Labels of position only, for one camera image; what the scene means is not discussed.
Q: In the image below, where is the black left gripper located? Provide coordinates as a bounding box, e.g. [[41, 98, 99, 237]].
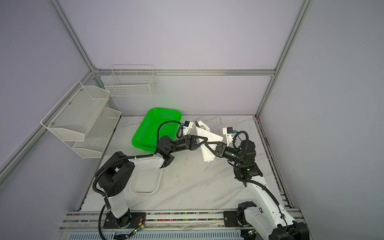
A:
[[168, 134, 208, 154]]

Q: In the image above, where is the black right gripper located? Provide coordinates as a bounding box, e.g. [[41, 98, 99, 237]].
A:
[[204, 142, 243, 166]]

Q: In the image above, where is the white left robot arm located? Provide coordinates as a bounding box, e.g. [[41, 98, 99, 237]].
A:
[[92, 135, 208, 229]]

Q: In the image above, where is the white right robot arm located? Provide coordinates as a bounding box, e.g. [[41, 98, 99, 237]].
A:
[[205, 140, 310, 240]]

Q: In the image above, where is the green plastic basket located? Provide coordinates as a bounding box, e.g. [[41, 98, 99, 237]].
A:
[[132, 108, 182, 152]]

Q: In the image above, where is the white rectangular tray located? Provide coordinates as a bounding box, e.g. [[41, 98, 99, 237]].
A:
[[129, 155, 164, 195]]

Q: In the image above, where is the white mesh lower shelf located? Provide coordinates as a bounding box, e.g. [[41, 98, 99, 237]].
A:
[[72, 108, 121, 159]]

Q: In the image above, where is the white mesh shelf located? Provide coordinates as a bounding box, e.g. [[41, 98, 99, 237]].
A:
[[41, 82, 110, 142], [72, 108, 121, 159]]

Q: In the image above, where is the white mesh upper shelf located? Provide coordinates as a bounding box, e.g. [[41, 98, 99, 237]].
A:
[[41, 82, 110, 142]]

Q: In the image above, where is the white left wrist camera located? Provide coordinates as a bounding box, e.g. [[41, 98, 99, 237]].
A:
[[182, 121, 195, 136]]

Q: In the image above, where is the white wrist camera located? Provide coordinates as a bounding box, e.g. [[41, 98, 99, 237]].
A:
[[182, 121, 195, 136], [222, 127, 237, 147]]

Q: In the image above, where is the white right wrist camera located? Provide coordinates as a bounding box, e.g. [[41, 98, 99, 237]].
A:
[[222, 127, 237, 147]]

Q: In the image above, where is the white wire basket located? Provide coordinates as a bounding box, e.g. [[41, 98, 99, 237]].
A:
[[105, 65, 157, 97]]

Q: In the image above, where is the black corrugated cable hose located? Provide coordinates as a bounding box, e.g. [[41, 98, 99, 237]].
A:
[[91, 120, 184, 240]]

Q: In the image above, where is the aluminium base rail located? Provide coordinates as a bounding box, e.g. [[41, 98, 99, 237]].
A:
[[53, 208, 307, 240]]

